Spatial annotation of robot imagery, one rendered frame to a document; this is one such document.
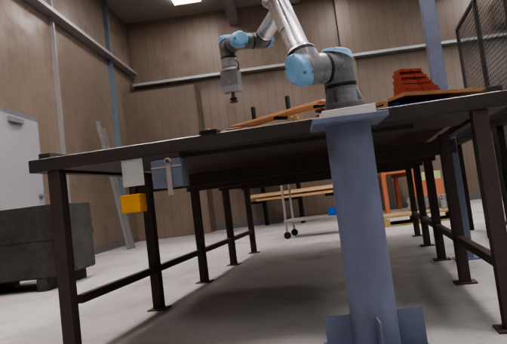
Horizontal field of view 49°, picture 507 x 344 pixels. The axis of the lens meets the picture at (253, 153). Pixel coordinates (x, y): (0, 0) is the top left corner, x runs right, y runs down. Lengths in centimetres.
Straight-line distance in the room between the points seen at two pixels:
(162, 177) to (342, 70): 90
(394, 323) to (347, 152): 63
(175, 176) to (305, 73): 76
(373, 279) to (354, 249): 12
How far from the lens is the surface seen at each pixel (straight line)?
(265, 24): 251
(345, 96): 206
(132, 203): 247
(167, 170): 240
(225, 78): 260
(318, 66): 202
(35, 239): 563
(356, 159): 202
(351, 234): 204
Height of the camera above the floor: 61
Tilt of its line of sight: 5 degrees up
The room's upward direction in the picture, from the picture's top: 7 degrees counter-clockwise
